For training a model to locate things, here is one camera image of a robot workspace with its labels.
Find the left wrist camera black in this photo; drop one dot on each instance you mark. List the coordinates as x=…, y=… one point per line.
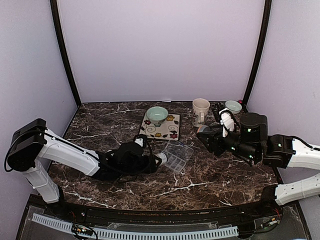
x=142, y=140

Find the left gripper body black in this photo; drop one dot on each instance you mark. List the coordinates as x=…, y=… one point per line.
x=150, y=167

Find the small green bowl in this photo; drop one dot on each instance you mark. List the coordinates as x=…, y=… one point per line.
x=234, y=106

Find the beige ceramic mug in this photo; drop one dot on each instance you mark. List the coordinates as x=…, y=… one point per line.
x=200, y=108

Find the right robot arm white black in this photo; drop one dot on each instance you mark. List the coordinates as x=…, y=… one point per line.
x=248, y=140

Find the square floral ceramic plate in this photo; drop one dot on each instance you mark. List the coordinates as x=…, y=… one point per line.
x=167, y=130

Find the black frame post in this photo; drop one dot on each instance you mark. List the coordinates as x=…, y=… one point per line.
x=63, y=51
x=259, y=51

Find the orange pill bottle grey cap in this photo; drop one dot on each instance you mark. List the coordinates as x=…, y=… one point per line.
x=160, y=159

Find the black front table rail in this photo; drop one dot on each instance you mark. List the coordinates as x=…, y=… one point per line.
x=239, y=214

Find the left black frame post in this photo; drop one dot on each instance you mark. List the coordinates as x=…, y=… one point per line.
x=63, y=51

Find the clear plastic pill organizer box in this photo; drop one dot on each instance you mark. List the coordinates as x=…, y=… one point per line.
x=177, y=155

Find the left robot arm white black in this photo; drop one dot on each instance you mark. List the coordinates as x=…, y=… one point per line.
x=35, y=141

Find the right black frame post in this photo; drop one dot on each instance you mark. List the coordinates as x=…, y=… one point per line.
x=259, y=51

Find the white slotted cable duct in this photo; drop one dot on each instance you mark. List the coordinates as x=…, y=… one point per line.
x=134, y=232

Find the green ceramic bowl on plate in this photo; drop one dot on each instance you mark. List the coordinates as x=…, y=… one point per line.
x=157, y=115

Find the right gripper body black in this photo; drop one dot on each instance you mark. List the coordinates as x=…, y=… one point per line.
x=220, y=148

